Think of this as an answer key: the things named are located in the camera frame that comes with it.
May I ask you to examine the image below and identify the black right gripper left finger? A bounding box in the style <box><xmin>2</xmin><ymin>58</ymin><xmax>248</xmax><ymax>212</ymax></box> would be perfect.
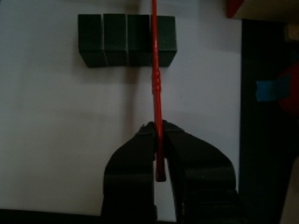
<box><xmin>99</xmin><ymin>121</ymin><xmax>159</xmax><ymax>224</ymax></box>

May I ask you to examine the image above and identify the dark green sushi piece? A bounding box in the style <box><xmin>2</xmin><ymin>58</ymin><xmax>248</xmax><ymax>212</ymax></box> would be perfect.
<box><xmin>126</xmin><ymin>13</ymin><xmax>155</xmax><ymax>67</ymax></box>
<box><xmin>78</xmin><ymin>13</ymin><xmax>109</xmax><ymax>69</ymax></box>
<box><xmin>150</xmin><ymin>15</ymin><xmax>179</xmax><ymax>68</ymax></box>
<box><xmin>102</xmin><ymin>13</ymin><xmax>130</xmax><ymax>67</ymax></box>

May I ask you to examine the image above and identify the thin red toy knife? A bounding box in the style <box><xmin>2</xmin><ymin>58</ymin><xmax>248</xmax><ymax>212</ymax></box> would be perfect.
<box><xmin>150</xmin><ymin>0</ymin><xmax>169</xmax><ymax>183</ymax></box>

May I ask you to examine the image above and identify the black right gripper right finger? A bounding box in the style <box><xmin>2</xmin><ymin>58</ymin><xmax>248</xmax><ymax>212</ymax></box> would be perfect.
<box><xmin>162</xmin><ymin>119</ymin><xmax>253</xmax><ymax>224</ymax></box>

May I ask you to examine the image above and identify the blue tape patch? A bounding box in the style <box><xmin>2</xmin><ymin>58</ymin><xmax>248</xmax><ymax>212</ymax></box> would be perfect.
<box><xmin>256</xmin><ymin>76</ymin><xmax>293</xmax><ymax>102</ymax></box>

